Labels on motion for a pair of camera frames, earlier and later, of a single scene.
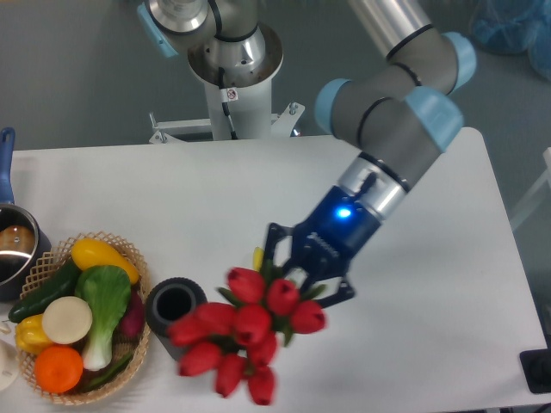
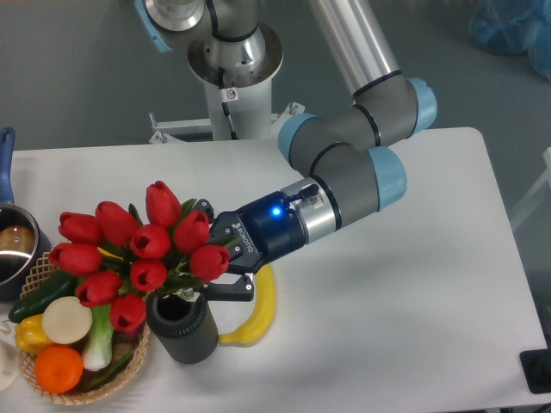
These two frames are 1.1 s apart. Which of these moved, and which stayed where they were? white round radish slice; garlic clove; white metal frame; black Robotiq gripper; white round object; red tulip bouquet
Moved: black Robotiq gripper; red tulip bouquet
Stayed: white round radish slice; garlic clove; white metal frame; white round object
